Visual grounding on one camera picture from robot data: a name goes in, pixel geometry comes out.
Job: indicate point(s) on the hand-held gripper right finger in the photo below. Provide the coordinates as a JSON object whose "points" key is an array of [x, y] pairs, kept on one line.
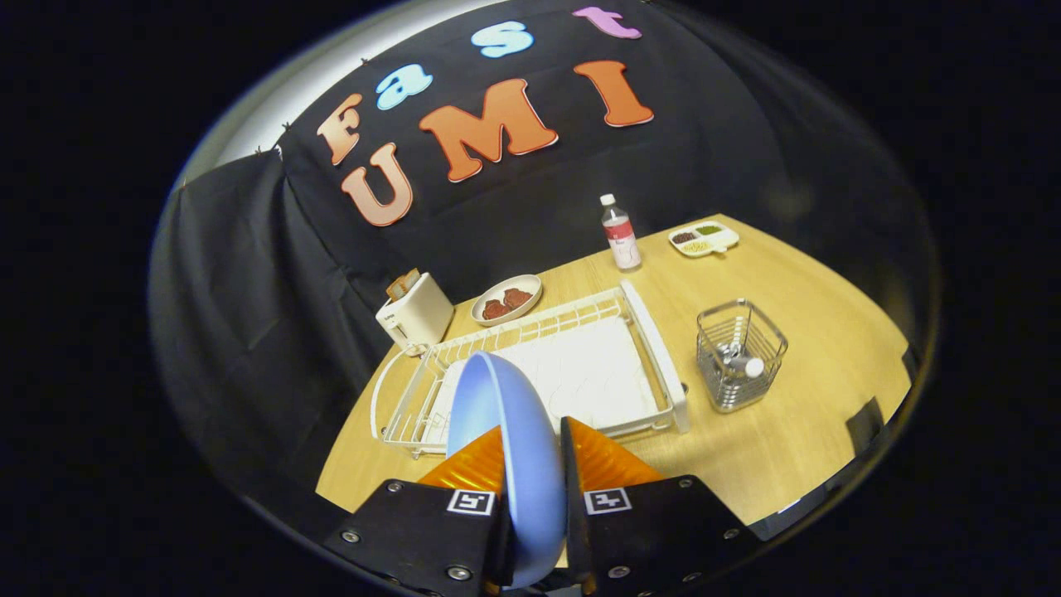
{"points": [[572, 497]]}

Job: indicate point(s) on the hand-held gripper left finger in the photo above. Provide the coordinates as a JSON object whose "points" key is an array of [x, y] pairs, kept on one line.
{"points": [[414, 539]]}

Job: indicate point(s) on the blue plate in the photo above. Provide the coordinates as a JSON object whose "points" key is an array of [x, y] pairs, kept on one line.
{"points": [[522, 448]]}

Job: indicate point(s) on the white divided snack dish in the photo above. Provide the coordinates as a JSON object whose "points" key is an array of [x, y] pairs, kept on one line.
{"points": [[704, 245]]}

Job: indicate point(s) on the red meat slice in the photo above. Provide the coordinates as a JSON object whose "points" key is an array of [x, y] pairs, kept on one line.
{"points": [[494, 310], [517, 298]]}

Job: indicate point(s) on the small white bowl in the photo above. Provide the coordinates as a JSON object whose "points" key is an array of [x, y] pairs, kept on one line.
{"points": [[530, 283]]}

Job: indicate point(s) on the white toaster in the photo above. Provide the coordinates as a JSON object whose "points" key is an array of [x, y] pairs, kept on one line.
{"points": [[419, 315]]}

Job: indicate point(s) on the brown toast slice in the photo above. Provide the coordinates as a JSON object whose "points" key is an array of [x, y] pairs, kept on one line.
{"points": [[398, 287], [409, 278]]}

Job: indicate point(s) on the clear plastic water bottle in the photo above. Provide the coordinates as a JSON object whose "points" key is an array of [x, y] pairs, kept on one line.
{"points": [[622, 240]]}

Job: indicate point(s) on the small black block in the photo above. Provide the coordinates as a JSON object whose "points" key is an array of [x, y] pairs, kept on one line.
{"points": [[864, 427]]}

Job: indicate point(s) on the black backdrop cloth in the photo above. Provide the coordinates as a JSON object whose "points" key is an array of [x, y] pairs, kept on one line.
{"points": [[249, 274]]}

